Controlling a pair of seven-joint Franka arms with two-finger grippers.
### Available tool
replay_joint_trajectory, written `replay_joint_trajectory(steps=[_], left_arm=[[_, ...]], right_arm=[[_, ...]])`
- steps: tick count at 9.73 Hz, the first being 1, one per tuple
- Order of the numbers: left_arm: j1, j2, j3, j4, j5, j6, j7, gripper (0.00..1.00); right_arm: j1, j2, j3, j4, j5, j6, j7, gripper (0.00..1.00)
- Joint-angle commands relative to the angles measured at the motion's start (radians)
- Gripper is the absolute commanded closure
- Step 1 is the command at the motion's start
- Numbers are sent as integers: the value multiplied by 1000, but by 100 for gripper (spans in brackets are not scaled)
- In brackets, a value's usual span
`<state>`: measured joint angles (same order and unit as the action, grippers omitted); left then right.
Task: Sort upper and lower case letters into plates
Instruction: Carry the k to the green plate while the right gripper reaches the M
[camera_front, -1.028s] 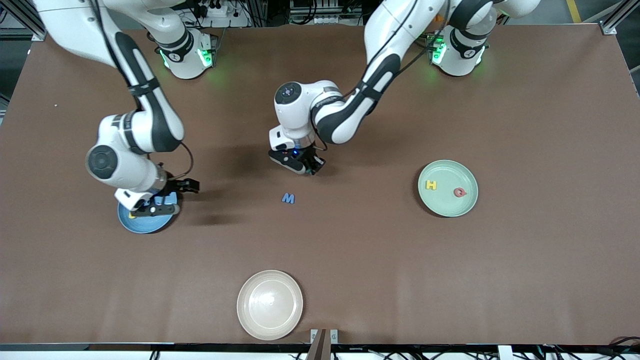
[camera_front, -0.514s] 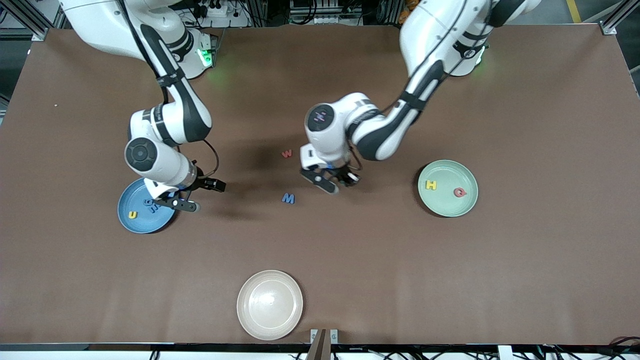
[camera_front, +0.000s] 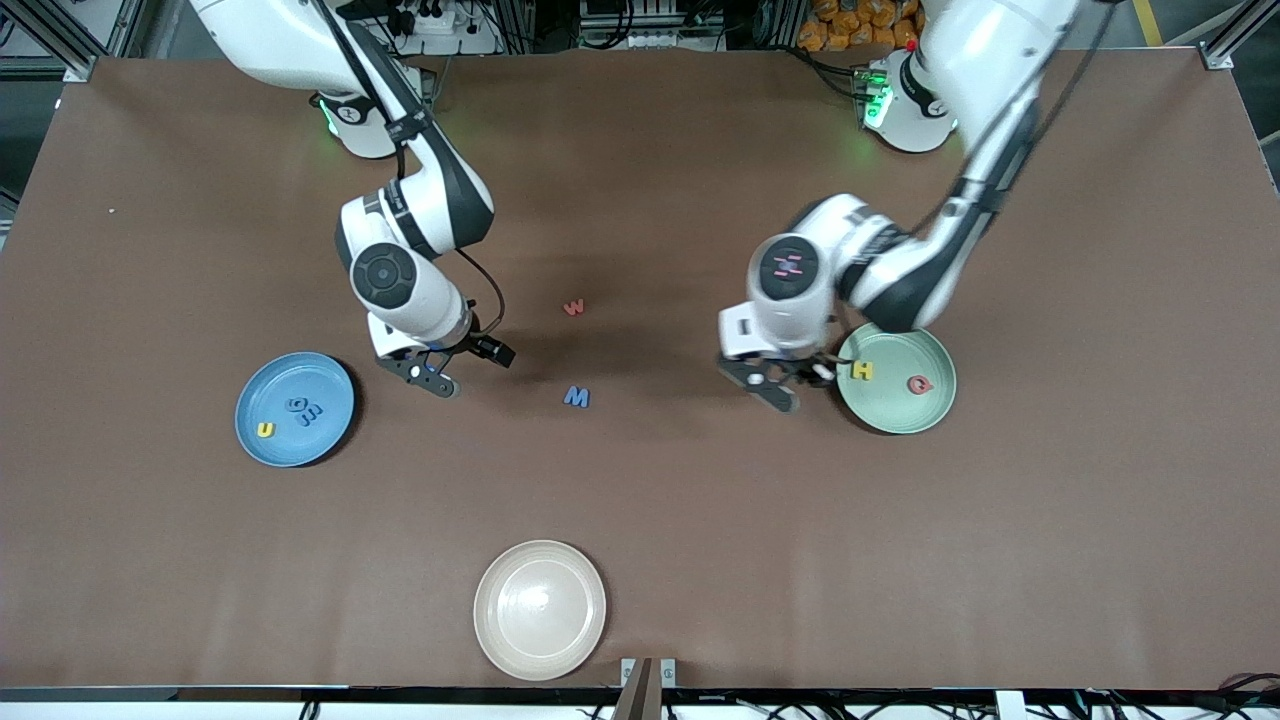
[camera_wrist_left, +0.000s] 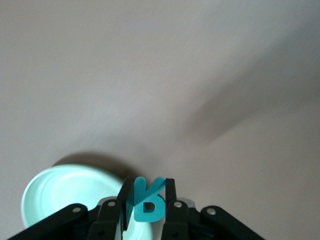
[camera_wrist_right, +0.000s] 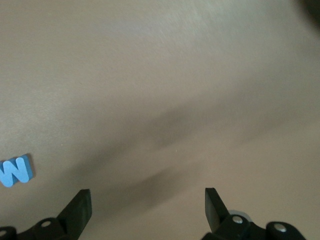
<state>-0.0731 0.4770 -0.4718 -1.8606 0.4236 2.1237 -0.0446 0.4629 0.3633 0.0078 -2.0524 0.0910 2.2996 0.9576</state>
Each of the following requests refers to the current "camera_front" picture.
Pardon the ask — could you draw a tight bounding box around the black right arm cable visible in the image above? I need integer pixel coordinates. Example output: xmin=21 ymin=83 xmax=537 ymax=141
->
xmin=325 ymin=0 xmax=506 ymax=336

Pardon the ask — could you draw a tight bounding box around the green plate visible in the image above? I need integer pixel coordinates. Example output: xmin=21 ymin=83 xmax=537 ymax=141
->
xmin=838 ymin=322 xmax=958 ymax=435

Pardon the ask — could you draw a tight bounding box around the metal equipment rack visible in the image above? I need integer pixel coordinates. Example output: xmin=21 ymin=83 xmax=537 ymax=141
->
xmin=578 ymin=0 xmax=726 ymax=51

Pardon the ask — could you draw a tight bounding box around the blue plate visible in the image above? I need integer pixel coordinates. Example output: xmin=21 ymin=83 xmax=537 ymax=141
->
xmin=236 ymin=351 xmax=356 ymax=468

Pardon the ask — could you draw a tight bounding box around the orange packet pile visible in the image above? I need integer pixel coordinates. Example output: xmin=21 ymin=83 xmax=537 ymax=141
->
xmin=798 ymin=0 xmax=926 ymax=53

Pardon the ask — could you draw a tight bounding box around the beige plate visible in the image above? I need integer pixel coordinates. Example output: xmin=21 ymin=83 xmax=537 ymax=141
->
xmin=473 ymin=540 xmax=608 ymax=682

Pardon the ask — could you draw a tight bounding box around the brown camera mount post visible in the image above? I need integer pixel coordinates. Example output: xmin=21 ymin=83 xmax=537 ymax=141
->
xmin=612 ymin=657 xmax=654 ymax=720

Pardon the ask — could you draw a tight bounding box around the white power strip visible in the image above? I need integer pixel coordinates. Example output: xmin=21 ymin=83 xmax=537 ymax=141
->
xmin=400 ymin=0 xmax=501 ymax=56

